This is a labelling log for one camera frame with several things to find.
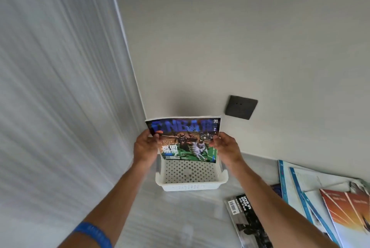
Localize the white perforated plastic basket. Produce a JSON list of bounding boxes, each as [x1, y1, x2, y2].
[[155, 155, 229, 192]]

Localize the blue title basketball magazine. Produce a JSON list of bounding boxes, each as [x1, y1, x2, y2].
[[145, 116, 222, 163]]

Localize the person's right forearm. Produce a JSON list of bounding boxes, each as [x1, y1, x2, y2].
[[227, 158, 341, 248]]

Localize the person's right hand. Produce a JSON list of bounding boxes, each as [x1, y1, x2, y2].
[[209, 132, 244, 170]]

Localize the blue wristband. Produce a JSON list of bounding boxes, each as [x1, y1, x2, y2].
[[71, 221, 113, 248]]

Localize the dark wall socket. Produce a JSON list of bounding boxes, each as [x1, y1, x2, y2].
[[225, 95, 258, 121]]

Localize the person's left forearm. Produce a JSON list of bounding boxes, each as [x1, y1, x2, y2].
[[57, 160, 151, 248]]

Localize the pile of assorted magazines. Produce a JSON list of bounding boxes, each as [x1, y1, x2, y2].
[[225, 159, 370, 248]]

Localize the person's left hand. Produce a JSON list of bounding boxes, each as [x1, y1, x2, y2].
[[133, 129, 164, 168]]

